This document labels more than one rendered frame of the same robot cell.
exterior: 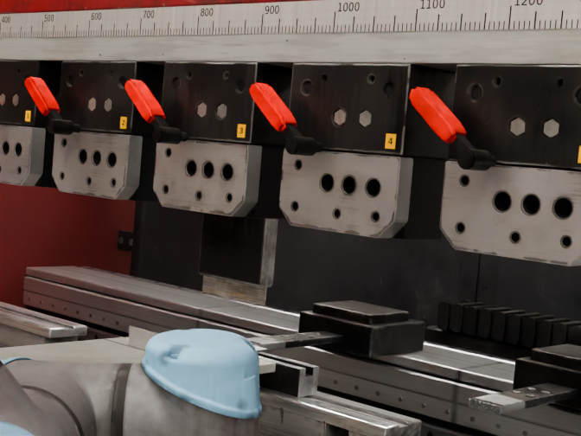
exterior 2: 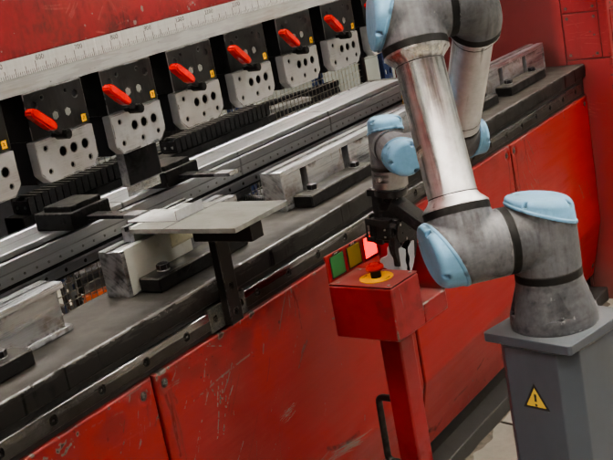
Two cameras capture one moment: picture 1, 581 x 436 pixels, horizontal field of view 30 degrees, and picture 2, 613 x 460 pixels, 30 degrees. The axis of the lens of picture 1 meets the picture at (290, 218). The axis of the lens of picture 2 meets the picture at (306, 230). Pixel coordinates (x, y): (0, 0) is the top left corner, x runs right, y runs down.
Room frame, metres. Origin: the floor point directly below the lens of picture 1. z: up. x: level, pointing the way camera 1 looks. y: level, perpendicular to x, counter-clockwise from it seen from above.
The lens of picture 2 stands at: (1.20, 2.35, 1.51)
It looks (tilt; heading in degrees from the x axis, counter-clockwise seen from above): 15 degrees down; 263
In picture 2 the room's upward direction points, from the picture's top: 11 degrees counter-clockwise
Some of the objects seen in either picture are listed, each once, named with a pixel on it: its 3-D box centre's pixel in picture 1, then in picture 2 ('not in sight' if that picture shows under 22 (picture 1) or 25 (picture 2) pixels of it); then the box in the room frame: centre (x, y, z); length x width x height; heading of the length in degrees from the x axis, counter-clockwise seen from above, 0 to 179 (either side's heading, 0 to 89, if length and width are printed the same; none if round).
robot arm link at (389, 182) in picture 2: not in sight; (389, 179); (0.71, 0.04, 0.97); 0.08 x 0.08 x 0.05
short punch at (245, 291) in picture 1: (236, 256); (140, 167); (1.21, 0.06, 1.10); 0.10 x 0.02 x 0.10; 47
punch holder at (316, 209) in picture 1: (366, 150); (181, 85); (1.09, -0.07, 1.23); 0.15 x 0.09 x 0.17; 47
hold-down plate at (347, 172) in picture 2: not in sight; (335, 183); (0.76, -0.35, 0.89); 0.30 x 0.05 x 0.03; 47
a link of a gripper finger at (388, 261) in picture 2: not in sight; (392, 264); (0.73, 0.04, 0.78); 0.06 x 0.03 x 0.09; 133
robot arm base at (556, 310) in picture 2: not in sight; (551, 294); (0.57, 0.55, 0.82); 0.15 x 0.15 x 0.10
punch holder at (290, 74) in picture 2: not in sight; (284, 49); (0.82, -0.36, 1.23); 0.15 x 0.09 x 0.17; 47
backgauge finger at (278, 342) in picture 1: (323, 330); (98, 211); (1.32, -0.05, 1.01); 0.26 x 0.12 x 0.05; 137
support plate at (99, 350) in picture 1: (124, 362); (208, 216); (1.10, 0.16, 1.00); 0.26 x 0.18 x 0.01; 137
